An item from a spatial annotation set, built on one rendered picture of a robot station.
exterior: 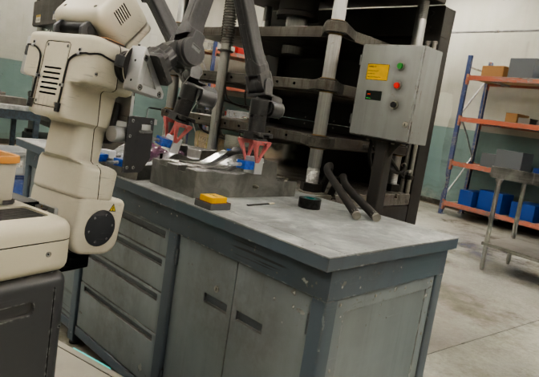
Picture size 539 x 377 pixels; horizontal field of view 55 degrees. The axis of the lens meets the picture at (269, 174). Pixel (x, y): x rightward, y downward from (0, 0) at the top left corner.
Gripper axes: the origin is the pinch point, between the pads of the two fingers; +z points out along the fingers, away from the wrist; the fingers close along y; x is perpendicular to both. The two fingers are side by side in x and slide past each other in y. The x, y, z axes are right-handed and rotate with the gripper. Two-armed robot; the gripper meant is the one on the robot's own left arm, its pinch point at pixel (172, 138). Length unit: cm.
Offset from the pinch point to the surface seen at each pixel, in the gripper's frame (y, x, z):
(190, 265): -28.1, -3.3, 34.8
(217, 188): -20.0, -10.1, 9.5
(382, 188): -29, -93, -7
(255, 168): -31.2, -12.5, -1.8
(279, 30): 46, -73, -61
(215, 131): 69, -75, -1
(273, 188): -19.5, -37.4, 5.5
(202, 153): 21.5, -32.8, 5.4
